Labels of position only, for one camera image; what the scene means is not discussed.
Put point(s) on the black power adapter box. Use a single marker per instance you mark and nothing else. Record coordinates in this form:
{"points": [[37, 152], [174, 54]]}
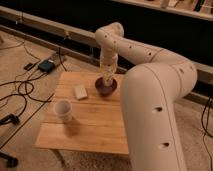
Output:
{"points": [[46, 66]]}

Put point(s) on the wooden folding table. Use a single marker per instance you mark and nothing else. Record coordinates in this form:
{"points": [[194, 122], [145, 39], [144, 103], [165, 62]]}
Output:
{"points": [[97, 123]]}

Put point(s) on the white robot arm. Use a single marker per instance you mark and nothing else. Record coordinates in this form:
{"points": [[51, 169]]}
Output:
{"points": [[147, 95]]}

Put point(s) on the small black plug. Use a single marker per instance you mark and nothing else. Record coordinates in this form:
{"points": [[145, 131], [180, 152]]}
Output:
{"points": [[29, 66]]}

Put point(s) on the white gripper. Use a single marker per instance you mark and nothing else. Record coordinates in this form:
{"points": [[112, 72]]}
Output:
{"points": [[108, 65]]}

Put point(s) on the long wooden shelf rail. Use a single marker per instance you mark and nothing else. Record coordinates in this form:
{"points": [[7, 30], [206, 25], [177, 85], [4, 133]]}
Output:
{"points": [[32, 24]]}

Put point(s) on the beige sponge block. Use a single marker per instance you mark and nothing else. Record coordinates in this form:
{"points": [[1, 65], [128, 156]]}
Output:
{"points": [[80, 92]]}

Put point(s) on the purple ceramic bowl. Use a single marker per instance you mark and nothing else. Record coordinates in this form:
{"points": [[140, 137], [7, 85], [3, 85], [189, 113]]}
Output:
{"points": [[105, 90]]}

